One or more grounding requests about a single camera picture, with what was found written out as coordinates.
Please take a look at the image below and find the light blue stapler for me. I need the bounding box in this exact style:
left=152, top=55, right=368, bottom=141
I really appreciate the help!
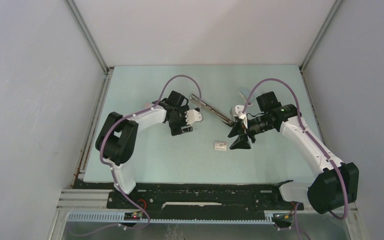
left=239, top=87, right=255, bottom=106

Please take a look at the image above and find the beige black long stapler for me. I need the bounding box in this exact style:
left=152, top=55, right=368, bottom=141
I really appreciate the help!
left=189, top=94, right=234, bottom=127

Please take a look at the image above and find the white staple box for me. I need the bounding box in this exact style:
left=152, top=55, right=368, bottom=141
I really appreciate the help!
left=214, top=141, right=228, bottom=151

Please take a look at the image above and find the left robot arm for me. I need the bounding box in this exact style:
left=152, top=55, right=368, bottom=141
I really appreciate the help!
left=95, top=91, right=203, bottom=208

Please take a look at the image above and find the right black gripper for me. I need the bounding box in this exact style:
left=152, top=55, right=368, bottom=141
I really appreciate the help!
left=228, top=115, right=274, bottom=150

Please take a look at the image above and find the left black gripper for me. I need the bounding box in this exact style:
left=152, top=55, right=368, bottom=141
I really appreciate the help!
left=168, top=105, right=193, bottom=136

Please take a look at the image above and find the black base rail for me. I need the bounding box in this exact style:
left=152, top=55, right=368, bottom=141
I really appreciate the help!
left=72, top=180, right=315, bottom=221

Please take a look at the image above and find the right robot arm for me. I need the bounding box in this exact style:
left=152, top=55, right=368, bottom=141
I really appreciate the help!
left=228, top=91, right=359, bottom=214

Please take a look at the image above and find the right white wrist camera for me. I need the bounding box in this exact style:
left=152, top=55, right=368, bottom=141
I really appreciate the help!
left=231, top=105, right=248, bottom=120

